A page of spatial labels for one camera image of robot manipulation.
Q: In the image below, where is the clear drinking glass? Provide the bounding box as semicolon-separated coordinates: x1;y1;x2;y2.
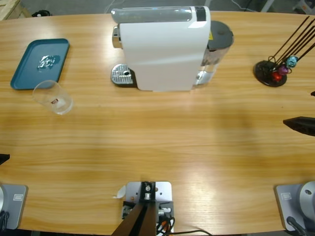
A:
32;80;74;116

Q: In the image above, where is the white capsule coffee machine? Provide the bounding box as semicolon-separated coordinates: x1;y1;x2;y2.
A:
110;5;212;93

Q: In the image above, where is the black capsule holder with rods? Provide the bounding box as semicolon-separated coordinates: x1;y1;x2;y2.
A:
253;16;315;88

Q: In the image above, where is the teal plastic serving tray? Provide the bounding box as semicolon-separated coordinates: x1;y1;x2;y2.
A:
10;38;70;90

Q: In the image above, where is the crumpled clear foil wrapper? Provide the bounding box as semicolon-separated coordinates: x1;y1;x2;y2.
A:
36;55;61;72

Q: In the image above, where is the clear water tank grey lid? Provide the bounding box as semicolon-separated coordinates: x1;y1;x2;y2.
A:
193;20;235;87

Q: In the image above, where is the white paper tab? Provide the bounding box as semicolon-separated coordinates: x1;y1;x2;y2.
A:
113;185;126;199

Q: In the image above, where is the metal drip tray grate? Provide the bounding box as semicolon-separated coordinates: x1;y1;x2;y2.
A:
110;63;137;88

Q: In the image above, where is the black floor equipment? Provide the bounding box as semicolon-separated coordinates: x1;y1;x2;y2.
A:
31;9;53;17

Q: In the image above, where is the wooden crate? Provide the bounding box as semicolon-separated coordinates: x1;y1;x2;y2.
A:
0;0;32;20

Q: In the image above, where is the white mounting block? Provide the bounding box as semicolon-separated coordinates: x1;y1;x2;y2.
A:
122;181;175;234

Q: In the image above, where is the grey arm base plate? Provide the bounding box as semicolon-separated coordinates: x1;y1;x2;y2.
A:
274;181;315;232
0;184;29;230

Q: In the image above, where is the black cable at base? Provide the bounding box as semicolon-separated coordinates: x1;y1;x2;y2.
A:
286;216;308;236
0;210;10;230

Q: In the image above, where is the grey metal frame leg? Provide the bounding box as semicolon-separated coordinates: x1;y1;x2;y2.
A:
260;0;275;12

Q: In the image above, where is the dark brown post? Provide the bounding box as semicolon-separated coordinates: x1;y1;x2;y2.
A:
110;181;157;236

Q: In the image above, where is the black power cable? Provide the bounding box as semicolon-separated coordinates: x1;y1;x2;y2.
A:
172;230;212;236

